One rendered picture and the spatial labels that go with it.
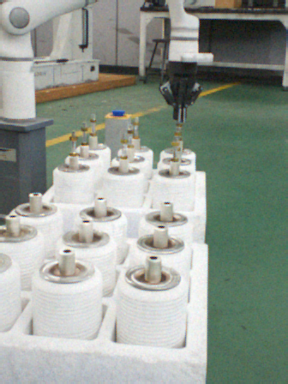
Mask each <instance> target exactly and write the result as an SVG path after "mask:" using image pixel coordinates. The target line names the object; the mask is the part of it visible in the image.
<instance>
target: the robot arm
mask: <svg viewBox="0 0 288 384"><path fill-rule="evenodd" d="M97 1H98V0H13V1H8V2H5V3H3V4H2V5H1V6H0V70H1V80H2V86H1V87H0V115H1V120H2V121H4V122H8V123H30V122H34V121H35V120H36V116H35V84H34V54H33V50H32V47H31V41H30V31H31V30H33V29H34V28H36V27H38V26H40V25H42V24H44V23H45V22H47V21H49V20H51V19H53V18H55V17H58V16H60V15H66V14H69V13H72V12H75V11H76V10H79V9H80V8H83V7H86V6H88V5H89V4H91V3H95V2H97ZM167 1H168V4H169V10H170V14H171V44H170V51H169V70H167V72H169V78H167V80H166V84H164V86H159V90H160V92H161V94H162V95H163V97H164V99H165V102H166V104H168V105H171V106H173V107H174V114H173V118H174V120H175V122H177V123H180V122H181V118H182V123H184V122H185V120H186V118H187V108H188V106H190V105H193V104H194V102H195V100H196V99H197V97H198V96H199V94H200V92H201V90H202V89H203V86H199V85H198V84H197V83H196V78H195V74H196V70H197V62H212V61H213V54H212V53H198V45H197V40H198V26H199V19H197V18H196V17H194V16H192V15H187V14H186V13H185V12H184V10H183V4H185V5H199V4H202V3H204V2H205V1H206V0H167ZM170 90H172V95H171V92H170ZM191 90H192V91H191ZM190 91H191V92H190ZM184 94H185V95H184Z"/></svg>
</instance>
